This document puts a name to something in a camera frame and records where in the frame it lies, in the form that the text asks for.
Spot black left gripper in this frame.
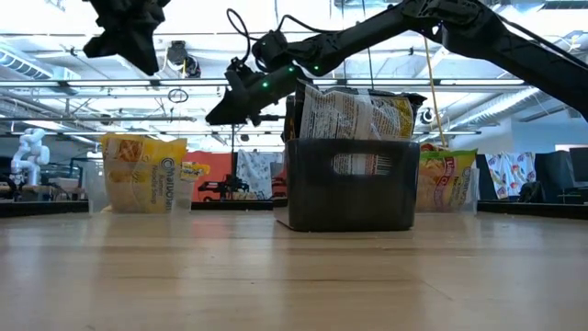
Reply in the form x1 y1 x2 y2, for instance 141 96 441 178
82 0 171 77

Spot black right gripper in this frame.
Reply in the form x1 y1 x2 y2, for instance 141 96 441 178
205 58 313 128

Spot yellow creamy chicken ramen pack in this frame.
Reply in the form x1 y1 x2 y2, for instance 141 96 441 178
100 132 188 214
180 160 211 183

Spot packets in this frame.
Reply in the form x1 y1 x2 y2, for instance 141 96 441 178
298 82 428 177

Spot clear plastic bin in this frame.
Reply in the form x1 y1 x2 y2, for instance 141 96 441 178
413 167 481 215
86 160 195 215

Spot grey translucent plastic bin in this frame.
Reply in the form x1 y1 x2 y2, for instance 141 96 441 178
275 139 422 234

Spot white patterned hanging cloth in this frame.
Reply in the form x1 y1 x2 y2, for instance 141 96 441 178
236 150 284 201

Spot long ceiling light bar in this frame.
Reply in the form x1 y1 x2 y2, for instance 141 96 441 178
0 76 588 88

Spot floral patterned cloth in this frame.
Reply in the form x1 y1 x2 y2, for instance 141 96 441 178
485 151 537 201

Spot black bag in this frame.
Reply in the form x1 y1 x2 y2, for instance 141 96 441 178
517 180 547 204

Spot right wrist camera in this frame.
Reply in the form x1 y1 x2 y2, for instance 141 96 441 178
251 29 290 70

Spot black hanging cable loop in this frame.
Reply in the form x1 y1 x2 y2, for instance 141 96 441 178
166 87 190 105

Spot silver ceiling duct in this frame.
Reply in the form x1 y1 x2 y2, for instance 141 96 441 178
0 45 82 97
481 86 588 121

